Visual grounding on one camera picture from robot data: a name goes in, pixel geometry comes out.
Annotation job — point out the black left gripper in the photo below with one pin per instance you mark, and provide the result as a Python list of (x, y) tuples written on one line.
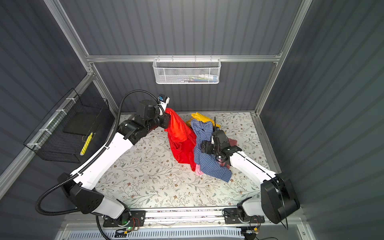
[(165, 120)]

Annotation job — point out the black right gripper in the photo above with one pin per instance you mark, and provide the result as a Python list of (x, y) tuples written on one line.
[(208, 143)]

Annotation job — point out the red cloth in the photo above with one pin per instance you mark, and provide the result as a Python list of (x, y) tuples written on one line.
[(182, 140)]

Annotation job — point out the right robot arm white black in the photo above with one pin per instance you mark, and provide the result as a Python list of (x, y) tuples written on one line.
[(278, 198)]

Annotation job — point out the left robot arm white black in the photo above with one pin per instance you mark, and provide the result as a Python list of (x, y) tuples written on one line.
[(81, 190)]

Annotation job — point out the yellow cloth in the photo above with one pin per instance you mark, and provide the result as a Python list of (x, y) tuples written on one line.
[(201, 118)]

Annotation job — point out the pink cloth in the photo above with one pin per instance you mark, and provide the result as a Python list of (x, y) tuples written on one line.
[(198, 171)]

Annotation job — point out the blue checked shirt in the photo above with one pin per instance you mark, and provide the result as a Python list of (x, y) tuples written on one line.
[(208, 163)]

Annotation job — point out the items in white basket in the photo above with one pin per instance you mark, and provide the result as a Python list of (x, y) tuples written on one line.
[(205, 78)]

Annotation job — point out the yellow green marker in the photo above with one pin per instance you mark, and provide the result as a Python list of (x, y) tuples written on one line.
[(86, 144)]

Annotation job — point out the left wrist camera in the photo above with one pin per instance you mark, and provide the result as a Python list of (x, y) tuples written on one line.
[(163, 102)]

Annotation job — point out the white wire mesh basket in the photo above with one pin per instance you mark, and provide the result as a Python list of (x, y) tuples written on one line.
[(167, 73)]

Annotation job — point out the black wire mesh basket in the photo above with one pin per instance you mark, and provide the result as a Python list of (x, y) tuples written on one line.
[(62, 136)]

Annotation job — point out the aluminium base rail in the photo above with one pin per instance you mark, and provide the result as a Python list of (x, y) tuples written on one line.
[(194, 216)]

